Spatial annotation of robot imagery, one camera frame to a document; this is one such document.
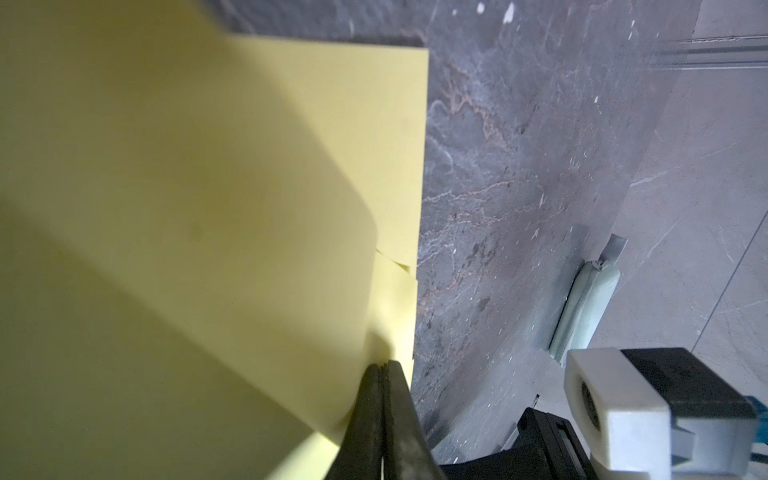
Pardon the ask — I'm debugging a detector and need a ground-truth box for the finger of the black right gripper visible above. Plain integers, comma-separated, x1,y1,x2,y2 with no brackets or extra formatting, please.
441,408,597,480

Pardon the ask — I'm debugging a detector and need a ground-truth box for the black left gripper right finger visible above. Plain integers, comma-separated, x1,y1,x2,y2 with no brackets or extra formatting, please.
383,360,446,480

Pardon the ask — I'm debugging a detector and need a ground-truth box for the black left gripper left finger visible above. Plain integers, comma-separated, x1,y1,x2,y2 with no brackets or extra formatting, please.
325,364,384,480

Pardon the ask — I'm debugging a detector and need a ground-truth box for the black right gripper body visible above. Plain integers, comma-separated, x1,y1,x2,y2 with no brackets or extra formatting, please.
439,347,768,480

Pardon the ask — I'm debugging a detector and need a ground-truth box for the yellow square paper sheet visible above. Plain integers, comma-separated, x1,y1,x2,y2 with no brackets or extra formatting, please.
1,1,429,479

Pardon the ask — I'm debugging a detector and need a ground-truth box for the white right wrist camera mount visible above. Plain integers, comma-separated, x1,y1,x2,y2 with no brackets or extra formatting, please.
564,348,759,479

